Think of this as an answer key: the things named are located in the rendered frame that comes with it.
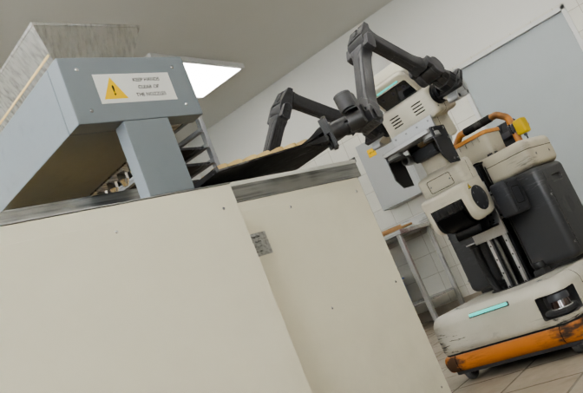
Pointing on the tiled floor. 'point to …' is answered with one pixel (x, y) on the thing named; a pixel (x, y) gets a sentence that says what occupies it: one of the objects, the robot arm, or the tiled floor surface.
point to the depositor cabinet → (141, 302)
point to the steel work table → (414, 262)
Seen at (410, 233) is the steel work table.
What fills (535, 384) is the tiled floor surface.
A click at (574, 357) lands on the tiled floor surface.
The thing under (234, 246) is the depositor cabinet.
